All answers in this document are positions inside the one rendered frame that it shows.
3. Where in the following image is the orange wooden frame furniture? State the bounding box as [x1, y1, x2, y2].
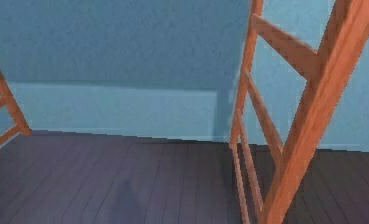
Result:
[0, 57, 32, 152]
[228, 0, 369, 224]

